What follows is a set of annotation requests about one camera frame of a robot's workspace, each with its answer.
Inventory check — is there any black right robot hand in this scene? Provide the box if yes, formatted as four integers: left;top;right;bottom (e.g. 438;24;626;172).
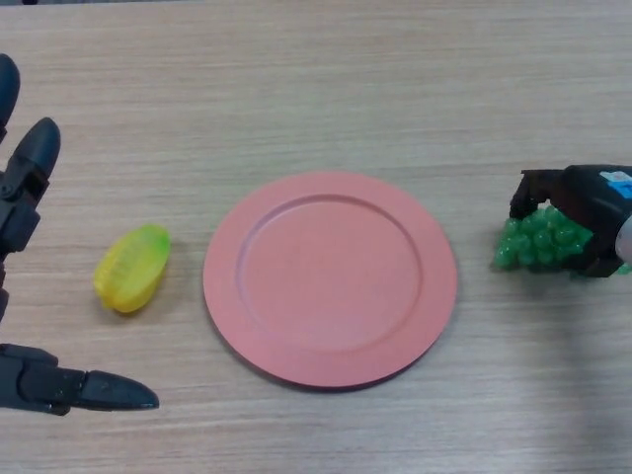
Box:
508;163;632;280

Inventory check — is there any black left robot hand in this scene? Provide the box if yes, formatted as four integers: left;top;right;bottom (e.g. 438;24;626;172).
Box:
0;52;161;417

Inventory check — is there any green grape bunch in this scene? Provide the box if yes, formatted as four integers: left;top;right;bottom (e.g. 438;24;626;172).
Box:
491;205;632;277

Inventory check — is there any pink round plate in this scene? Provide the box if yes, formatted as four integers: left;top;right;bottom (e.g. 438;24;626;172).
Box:
201;170;459;395

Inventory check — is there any yellow green starfruit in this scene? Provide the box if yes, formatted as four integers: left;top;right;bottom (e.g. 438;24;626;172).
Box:
93;222;173;315

